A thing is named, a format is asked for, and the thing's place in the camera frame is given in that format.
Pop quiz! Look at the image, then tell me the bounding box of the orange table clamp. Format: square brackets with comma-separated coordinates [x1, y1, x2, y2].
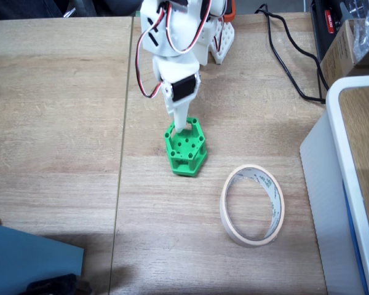
[223, 0, 237, 23]

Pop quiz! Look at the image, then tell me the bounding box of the blue box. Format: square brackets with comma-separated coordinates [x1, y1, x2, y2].
[0, 222, 85, 295]

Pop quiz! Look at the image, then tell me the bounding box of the black power cable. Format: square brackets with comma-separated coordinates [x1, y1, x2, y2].
[254, 3, 327, 104]

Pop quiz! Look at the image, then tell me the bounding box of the black device with red label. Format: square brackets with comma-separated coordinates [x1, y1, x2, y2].
[309, 0, 345, 62]

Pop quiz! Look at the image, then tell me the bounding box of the person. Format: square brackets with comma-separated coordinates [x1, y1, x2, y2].
[0, 0, 65, 22]

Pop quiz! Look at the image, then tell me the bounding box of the brown cardboard box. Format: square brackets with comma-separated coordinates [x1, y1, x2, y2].
[319, 18, 369, 90]

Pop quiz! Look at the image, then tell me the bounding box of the black object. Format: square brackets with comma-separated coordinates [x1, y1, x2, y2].
[24, 272, 93, 295]

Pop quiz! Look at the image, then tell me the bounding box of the clear plastic bag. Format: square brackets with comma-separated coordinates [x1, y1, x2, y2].
[347, 0, 369, 62]

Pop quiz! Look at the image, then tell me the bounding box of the beige masking tape roll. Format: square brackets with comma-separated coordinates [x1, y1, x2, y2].
[219, 164, 285, 249]

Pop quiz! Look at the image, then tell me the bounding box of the green hexagonal printed component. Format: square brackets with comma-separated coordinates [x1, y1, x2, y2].
[164, 117, 208, 178]

